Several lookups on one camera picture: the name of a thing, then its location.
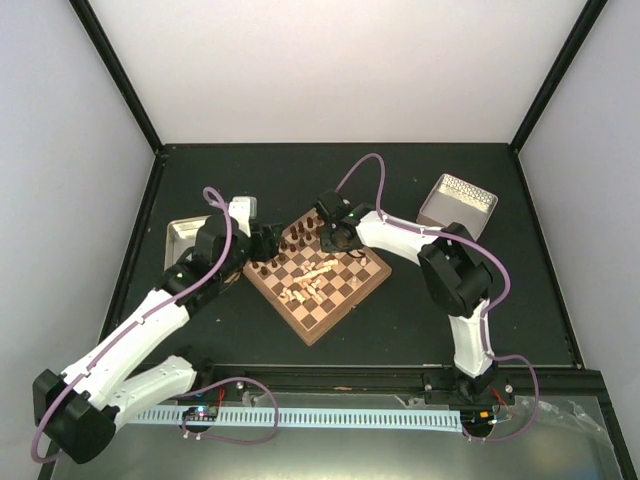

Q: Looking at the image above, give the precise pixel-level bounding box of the left circuit board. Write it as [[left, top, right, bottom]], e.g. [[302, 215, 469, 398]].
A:
[[182, 406, 218, 422]]

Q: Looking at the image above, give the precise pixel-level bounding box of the black frame post right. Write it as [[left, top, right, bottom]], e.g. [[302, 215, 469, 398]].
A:
[[509, 0, 608, 154]]

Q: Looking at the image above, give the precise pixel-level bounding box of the wooden chess board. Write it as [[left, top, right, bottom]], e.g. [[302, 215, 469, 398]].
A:
[[243, 209, 392, 346]]

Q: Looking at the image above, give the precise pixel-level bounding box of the circuit board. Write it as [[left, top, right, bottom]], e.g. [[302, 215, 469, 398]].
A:
[[182, 406, 218, 422], [460, 410, 512, 426]]

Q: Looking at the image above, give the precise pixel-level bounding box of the pink patterned metal tin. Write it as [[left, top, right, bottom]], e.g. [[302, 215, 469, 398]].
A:
[[416, 173, 498, 240]]

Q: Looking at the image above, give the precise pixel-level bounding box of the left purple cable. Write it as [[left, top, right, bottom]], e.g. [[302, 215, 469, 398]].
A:
[[31, 186, 241, 464]]

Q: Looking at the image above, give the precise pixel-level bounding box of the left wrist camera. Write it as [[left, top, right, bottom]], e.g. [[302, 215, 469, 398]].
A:
[[228, 196, 258, 222]]

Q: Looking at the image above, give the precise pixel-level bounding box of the right circuit board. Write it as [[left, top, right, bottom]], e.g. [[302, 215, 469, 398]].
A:
[[460, 410, 512, 426]]

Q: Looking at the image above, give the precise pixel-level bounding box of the silver metal tray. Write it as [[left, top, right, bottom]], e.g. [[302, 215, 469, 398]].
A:
[[163, 215, 208, 269]]

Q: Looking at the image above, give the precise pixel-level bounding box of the black frame post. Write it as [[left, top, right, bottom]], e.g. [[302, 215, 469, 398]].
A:
[[69, 0, 164, 154], [509, 0, 608, 154]]

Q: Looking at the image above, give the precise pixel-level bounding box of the black mounting rail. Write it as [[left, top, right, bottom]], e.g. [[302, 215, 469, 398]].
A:
[[205, 364, 606, 402]]

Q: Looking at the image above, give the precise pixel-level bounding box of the light blue slotted cable duct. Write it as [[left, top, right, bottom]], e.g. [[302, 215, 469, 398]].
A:
[[131, 405, 462, 433]]

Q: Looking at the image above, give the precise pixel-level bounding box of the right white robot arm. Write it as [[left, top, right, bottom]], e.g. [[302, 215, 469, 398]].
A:
[[314, 191, 495, 403]]

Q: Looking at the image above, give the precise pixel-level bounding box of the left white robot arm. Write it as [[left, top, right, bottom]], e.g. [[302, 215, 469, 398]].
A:
[[31, 213, 283, 464]]

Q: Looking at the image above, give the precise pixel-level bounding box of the black frame post left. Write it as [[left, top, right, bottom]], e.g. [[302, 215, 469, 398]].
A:
[[69, 0, 164, 154]]

